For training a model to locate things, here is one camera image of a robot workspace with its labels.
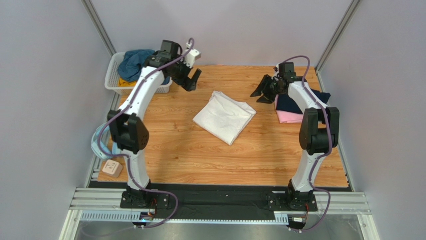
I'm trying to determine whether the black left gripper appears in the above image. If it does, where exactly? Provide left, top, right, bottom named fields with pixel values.
left=169, top=55, right=203, bottom=92

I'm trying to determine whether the white t-shirt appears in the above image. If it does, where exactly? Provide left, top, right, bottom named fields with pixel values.
left=193, top=91, right=257, bottom=146

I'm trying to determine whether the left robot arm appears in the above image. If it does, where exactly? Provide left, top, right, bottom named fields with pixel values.
left=107, top=38, right=202, bottom=209

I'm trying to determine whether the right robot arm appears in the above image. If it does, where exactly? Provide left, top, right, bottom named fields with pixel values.
left=251, top=61, right=340, bottom=211

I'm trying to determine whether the folded navy t-shirt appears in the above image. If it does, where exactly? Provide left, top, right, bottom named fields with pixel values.
left=275, top=89, right=332, bottom=115

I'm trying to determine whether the folded pink t-shirt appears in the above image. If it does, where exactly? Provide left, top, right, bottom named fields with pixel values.
left=274, top=95, right=303, bottom=124

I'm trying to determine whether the crumpled blue t-shirt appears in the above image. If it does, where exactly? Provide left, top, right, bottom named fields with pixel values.
left=117, top=49, right=155, bottom=82

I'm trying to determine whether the yellow t-shirt in basket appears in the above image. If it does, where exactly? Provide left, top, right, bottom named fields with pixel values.
left=117, top=77, right=137, bottom=88

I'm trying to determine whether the white plastic laundry basket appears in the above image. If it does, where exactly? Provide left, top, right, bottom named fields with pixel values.
left=104, top=49, right=174, bottom=96

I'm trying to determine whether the light blue plastic object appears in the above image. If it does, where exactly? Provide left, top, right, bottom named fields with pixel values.
left=91, top=123, right=122, bottom=161

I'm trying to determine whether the beige power strip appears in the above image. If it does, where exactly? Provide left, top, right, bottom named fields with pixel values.
left=101, top=159, right=123, bottom=178

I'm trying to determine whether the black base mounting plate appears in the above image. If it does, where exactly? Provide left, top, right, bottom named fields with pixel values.
left=120, top=183, right=318, bottom=221

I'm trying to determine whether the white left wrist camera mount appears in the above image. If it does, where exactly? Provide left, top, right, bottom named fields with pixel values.
left=183, top=38, right=202, bottom=68

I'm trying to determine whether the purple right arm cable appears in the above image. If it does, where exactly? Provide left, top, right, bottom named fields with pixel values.
left=274, top=55, right=333, bottom=233

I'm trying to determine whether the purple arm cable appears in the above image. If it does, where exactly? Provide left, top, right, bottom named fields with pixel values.
left=274, top=55, right=333, bottom=233
left=96, top=37, right=180, bottom=231

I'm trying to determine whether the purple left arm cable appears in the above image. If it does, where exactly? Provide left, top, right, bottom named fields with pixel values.
left=96, top=37, right=180, bottom=231

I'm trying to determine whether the right corner aluminium post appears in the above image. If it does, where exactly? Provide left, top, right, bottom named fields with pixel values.
left=315, top=0, right=363, bottom=74

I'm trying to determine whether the corner aluminium post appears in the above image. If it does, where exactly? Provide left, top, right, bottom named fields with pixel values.
left=315, top=0, right=363, bottom=74
left=81, top=0, right=117, bottom=57

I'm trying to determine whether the left corner aluminium post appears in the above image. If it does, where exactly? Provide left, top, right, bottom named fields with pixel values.
left=81, top=0, right=117, bottom=57

